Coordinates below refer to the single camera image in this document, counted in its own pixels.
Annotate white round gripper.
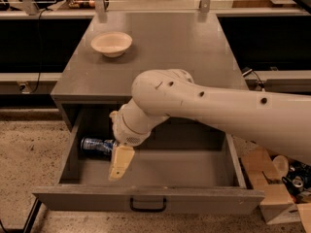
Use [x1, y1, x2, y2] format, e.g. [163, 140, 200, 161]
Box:
[109, 99, 168, 182]

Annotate blue pepsi can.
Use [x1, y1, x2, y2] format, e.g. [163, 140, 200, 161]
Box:
[81, 137, 115, 158]

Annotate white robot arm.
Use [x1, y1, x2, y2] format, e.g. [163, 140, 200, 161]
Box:
[109, 69, 311, 181]

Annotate grey open top drawer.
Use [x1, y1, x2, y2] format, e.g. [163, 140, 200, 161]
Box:
[33, 108, 264, 215]

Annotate grey cabinet with counter top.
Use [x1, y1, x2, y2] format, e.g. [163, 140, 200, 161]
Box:
[52, 11, 247, 128]

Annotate white bowl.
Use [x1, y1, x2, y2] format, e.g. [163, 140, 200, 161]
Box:
[90, 32, 132, 57]

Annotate white plastic lid in box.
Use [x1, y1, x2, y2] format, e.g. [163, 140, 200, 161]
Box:
[272, 155, 289, 177]

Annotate cardboard box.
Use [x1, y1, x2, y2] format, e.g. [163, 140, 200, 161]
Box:
[241, 147, 311, 233]

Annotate cans in cardboard box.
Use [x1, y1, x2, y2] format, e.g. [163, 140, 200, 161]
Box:
[282, 161, 311, 204]

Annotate black drawer handle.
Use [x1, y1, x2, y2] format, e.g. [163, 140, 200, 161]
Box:
[129, 197, 167, 213]

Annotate wall power outlet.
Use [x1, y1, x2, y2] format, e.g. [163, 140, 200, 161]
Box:
[17, 82, 31, 94]

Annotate black power cable left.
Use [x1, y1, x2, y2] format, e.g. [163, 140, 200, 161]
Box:
[30, 7, 52, 94]

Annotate grey metal post left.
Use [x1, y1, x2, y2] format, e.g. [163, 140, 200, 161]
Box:
[94, 0, 107, 20]

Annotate black cables right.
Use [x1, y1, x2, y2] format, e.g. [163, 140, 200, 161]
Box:
[241, 66, 267, 92]

